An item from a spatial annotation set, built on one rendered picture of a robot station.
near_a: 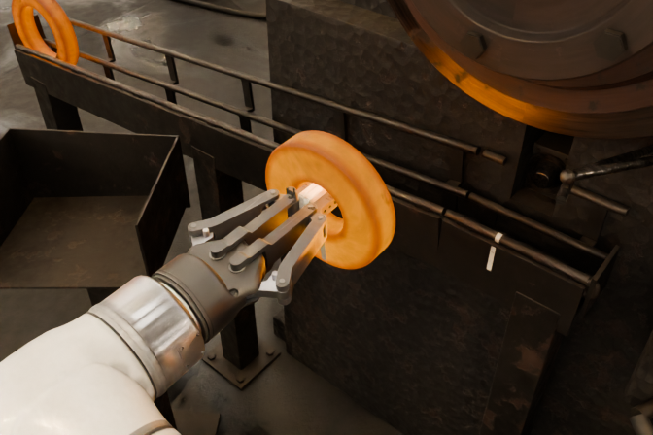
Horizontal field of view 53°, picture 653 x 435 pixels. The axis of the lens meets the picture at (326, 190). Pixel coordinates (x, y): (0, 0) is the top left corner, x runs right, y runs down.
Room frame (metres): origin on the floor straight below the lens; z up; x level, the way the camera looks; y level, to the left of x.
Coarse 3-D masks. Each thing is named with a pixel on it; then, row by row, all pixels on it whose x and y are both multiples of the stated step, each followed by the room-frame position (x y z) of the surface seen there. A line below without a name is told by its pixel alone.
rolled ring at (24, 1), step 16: (16, 0) 1.34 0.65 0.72; (32, 0) 1.30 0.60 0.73; (48, 0) 1.30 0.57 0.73; (16, 16) 1.35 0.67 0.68; (32, 16) 1.37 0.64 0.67; (48, 16) 1.28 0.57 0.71; (64, 16) 1.29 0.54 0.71; (32, 32) 1.36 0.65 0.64; (64, 32) 1.27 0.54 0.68; (32, 48) 1.34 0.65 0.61; (48, 48) 1.35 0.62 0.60; (64, 48) 1.26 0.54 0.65
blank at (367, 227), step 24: (288, 144) 0.55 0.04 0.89; (312, 144) 0.53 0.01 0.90; (336, 144) 0.53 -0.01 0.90; (288, 168) 0.55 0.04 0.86; (312, 168) 0.52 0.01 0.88; (336, 168) 0.50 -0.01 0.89; (360, 168) 0.51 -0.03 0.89; (336, 192) 0.51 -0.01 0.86; (360, 192) 0.49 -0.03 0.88; (384, 192) 0.50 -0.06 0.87; (360, 216) 0.49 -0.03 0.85; (384, 216) 0.49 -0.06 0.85; (336, 240) 0.51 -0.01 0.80; (360, 240) 0.49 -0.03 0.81; (384, 240) 0.48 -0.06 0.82; (336, 264) 0.51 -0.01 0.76; (360, 264) 0.49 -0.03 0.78
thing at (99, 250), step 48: (0, 144) 0.81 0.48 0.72; (48, 144) 0.83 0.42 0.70; (96, 144) 0.83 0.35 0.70; (144, 144) 0.82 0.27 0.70; (0, 192) 0.77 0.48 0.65; (48, 192) 0.84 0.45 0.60; (96, 192) 0.83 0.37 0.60; (144, 192) 0.82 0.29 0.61; (0, 240) 0.73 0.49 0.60; (48, 240) 0.73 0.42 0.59; (96, 240) 0.72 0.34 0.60; (144, 240) 0.63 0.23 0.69; (0, 288) 0.64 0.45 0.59; (48, 288) 0.63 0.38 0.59; (96, 288) 0.63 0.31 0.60; (192, 432) 0.77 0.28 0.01
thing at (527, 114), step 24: (408, 24) 0.70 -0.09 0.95; (432, 48) 0.68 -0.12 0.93; (456, 72) 0.66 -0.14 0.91; (480, 96) 0.64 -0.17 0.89; (504, 96) 0.62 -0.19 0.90; (528, 120) 0.60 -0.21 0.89; (552, 120) 0.58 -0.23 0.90; (576, 120) 0.57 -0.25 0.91; (600, 120) 0.55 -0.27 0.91; (624, 120) 0.54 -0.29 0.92; (648, 120) 0.53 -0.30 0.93
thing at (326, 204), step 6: (324, 198) 0.51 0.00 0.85; (330, 198) 0.51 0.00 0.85; (318, 204) 0.50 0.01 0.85; (324, 204) 0.50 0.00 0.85; (330, 204) 0.51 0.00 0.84; (336, 204) 0.52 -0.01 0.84; (318, 210) 0.50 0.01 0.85; (324, 210) 0.50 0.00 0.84; (330, 210) 0.51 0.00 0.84; (312, 216) 0.49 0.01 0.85; (324, 228) 0.47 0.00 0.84; (324, 234) 0.47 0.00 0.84
